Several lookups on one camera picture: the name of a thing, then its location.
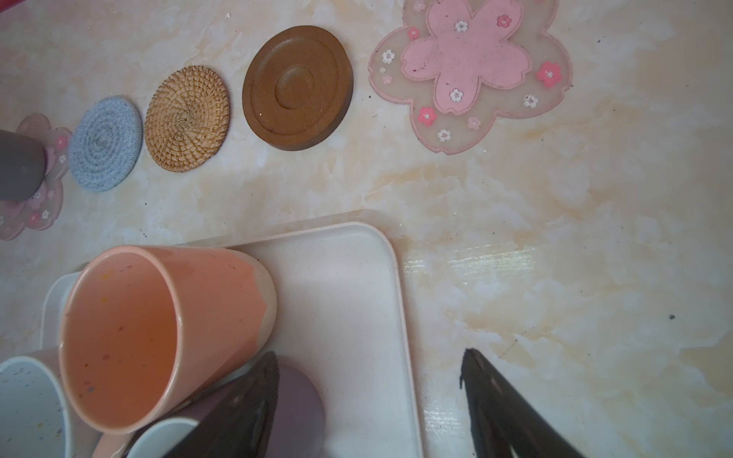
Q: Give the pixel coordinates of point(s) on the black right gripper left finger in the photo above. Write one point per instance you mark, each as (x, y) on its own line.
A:
(241, 424)

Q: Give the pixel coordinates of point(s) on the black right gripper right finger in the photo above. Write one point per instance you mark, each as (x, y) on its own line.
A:
(503, 423)

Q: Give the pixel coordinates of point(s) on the white lilac handled mug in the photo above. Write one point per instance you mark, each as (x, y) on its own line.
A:
(298, 431)

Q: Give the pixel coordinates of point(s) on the pink flower silicone coaster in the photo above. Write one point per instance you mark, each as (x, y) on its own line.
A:
(42, 209)

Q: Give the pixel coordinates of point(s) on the round woven rattan coaster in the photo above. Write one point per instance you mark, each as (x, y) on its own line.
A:
(187, 119)

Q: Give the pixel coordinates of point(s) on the round grey felt coaster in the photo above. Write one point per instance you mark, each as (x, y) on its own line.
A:
(105, 147)

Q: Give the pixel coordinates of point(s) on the grey mug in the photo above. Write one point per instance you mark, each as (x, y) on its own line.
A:
(23, 165)

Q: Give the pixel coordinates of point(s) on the round brown wooden coaster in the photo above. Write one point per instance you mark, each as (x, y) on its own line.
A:
(298, 88)

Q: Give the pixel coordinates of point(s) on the peach orange mug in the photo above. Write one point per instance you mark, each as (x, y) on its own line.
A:
(147, 327)

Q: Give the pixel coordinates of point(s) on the translucent white tray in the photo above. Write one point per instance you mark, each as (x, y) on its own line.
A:
(341, 322)

